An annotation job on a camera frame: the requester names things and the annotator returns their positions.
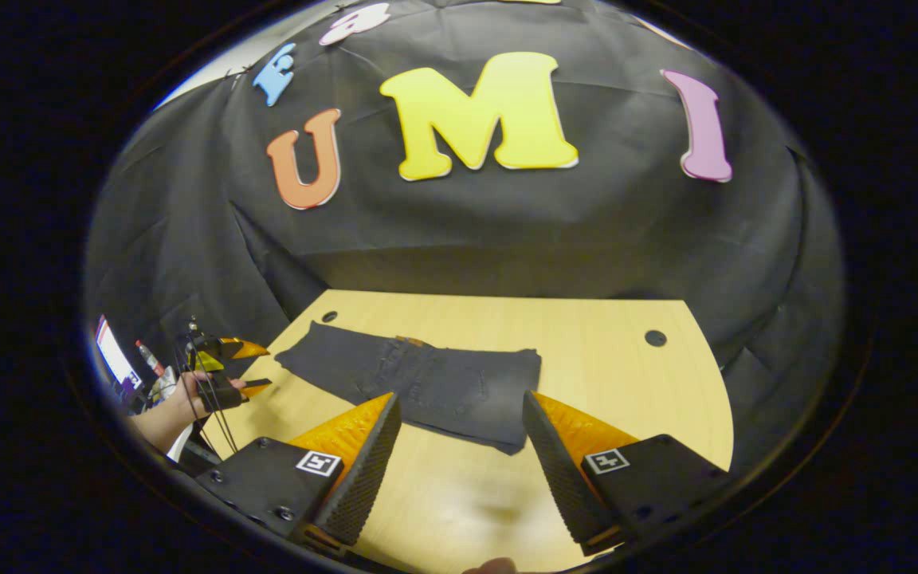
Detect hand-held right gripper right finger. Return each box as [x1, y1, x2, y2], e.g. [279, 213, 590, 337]
[522, 390, 732, 558]

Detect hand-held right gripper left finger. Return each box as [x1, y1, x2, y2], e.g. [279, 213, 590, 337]
[194, 391, 403, 552]

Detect black jeans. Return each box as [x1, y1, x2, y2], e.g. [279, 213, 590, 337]
[276, 320, 543, 456]

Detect red capped bottle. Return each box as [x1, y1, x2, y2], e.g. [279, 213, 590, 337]
[135, 340, 167, 377]

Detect computer monitor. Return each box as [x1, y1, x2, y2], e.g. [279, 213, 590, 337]
[96, 316, 143, 393]

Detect black backdrop cloth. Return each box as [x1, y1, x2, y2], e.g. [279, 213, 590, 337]
[83, 0, 846, 479]

